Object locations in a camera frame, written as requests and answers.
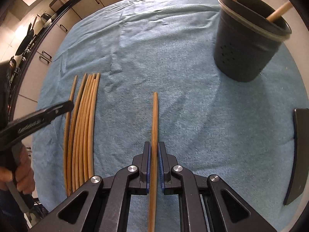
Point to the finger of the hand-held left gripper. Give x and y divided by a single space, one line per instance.
60 110

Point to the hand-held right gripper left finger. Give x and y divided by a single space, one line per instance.
148 166

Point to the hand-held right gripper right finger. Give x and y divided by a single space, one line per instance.
161 169

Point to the bunch of wooden chopsticks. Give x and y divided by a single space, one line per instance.
83 130

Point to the dark grey chopstick holder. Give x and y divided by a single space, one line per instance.
241 50

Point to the person's left hand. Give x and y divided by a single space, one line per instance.
25 171

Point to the black wok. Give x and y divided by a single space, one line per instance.
25 42

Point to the person's dark trousers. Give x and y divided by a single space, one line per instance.
9 212

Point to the white bowl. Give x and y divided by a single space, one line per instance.
45 19

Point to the blue towel cloth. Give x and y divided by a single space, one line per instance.
181 77

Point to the black flat rectangular object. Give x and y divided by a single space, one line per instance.
299 162

